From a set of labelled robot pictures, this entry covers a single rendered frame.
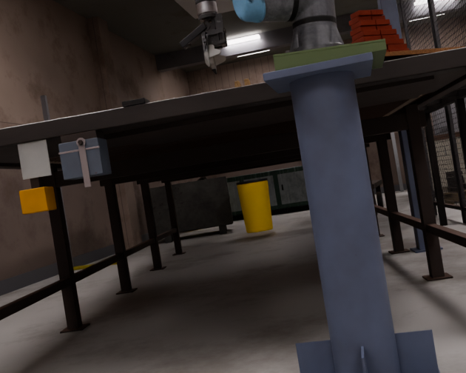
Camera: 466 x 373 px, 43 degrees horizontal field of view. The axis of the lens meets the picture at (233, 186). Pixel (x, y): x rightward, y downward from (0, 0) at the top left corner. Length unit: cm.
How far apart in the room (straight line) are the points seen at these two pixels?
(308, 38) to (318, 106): 18
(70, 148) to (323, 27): 91
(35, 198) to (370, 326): 114
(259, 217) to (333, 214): 568
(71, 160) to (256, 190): 529
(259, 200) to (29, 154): 530
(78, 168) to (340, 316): 97
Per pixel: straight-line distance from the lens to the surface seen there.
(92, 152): 199
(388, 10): 406
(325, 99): 154
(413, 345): 168
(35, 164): 209
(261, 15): 159
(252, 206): 719
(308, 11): 161
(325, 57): 151
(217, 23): 222
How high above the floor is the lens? 61
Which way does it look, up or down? level
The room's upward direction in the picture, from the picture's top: 9 degrees counter-clockwise
